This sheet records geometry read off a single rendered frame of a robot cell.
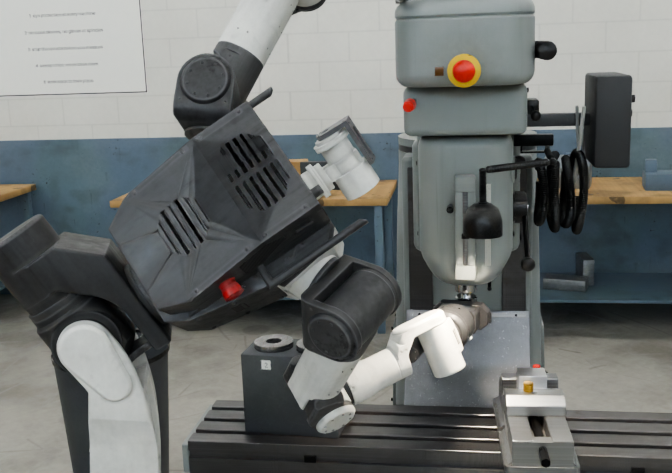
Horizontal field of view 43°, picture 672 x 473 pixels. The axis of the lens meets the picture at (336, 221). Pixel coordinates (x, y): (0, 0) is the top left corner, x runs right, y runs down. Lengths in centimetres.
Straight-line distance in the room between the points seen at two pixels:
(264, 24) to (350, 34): 457
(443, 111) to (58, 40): 521
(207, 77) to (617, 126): 101
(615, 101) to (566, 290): 371
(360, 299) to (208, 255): 24
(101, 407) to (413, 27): 85
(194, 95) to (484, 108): 58
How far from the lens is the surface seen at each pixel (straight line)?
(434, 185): 177
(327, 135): 144
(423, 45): 161
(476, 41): 161
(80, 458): 373
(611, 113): 206
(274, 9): 154
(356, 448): 194
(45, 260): 140
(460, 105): 171
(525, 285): 229
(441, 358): 168
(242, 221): 125
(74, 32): 666
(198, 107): 144
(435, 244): 179
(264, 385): 197
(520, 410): 191
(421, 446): 193
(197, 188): 129
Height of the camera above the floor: 181
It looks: 11 degrees down
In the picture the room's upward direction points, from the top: 2 degrees counter-clockwise
